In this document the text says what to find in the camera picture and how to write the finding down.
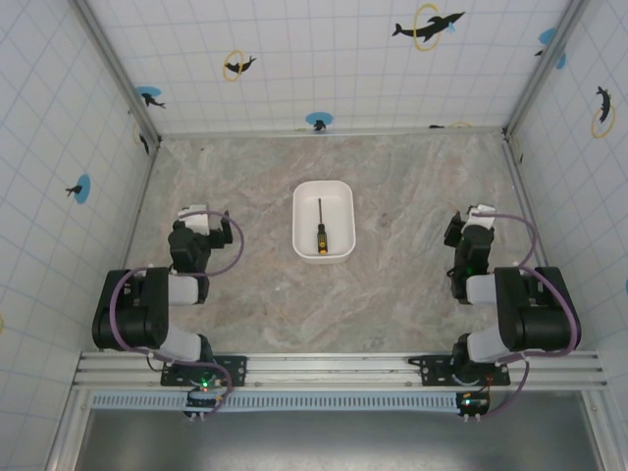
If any black yellow handled screwdriver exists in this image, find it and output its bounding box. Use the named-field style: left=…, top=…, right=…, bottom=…
left=315, top=197, right=329, bottom=255

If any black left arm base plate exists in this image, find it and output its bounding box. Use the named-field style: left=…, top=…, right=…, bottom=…
left=160, top=354, right=248, bottom=389

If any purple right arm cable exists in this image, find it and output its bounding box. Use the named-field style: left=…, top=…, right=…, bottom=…
left=470, top=209, right=584, bottom=421

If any aluminium frame bar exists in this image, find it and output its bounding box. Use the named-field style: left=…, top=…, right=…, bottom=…
left=157, top=125, right=507, bottom=141

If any white plastic bin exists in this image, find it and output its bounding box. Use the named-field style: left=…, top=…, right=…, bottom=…
left=291, top=180, right=356, bottom=266

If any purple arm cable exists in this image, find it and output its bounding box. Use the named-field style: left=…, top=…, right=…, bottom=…
left=470, top=209, right=584, bottom=421
left=109, top=209, right=245, bottom=423

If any blue circle dolphin sticker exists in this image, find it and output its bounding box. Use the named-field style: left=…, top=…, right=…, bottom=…
left=65, top=174, right=93, bottom=205
left=304, top=111, right=334, bottom=132
left=533, top=26, right=568, bottom=71

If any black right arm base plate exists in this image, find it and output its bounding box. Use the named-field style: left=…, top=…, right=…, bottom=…
left=407, top=353, right=512, bottom=389

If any aluminium mounting rail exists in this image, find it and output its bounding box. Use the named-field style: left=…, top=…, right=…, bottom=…
left=72, top=349, right=612, bottom=393

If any slotted white cable duct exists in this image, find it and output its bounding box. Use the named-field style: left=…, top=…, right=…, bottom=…
left=89, top=392, right=465, bottom=413

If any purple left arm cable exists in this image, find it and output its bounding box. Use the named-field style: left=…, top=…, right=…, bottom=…
left=109, top=209, right=245, bottom=423

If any aluminium frame post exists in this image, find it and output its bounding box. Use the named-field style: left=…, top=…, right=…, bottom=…
left=72, top=0, right=164, bottom=149
left=503, top=0, right=591, bottom=139

